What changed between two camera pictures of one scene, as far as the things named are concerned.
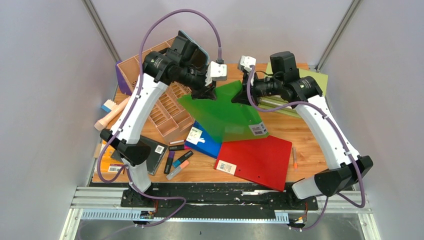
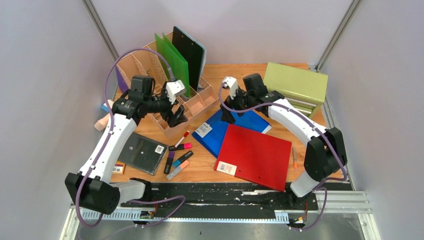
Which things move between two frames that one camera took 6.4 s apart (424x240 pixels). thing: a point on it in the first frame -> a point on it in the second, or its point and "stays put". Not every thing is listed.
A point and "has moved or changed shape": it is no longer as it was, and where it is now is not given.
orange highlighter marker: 172,174 stays put
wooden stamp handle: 101,123 stays put
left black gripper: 202,92 -> 178,118
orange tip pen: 294,158 stays put
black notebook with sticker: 158,152 stays put
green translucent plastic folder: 226,120 has moved or changed shape
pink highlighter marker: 179,147 stays put
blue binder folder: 198,139 -> 211,135
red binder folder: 265,160 stays put
